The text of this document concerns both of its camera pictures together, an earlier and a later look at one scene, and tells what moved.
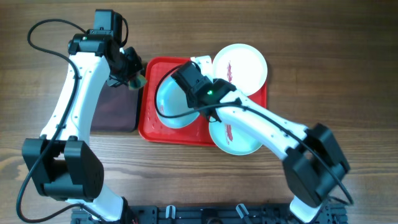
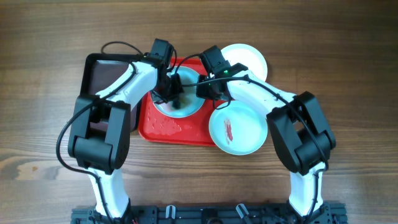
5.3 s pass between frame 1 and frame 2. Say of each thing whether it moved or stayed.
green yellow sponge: moved
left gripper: moved
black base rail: stayed
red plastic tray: stayed
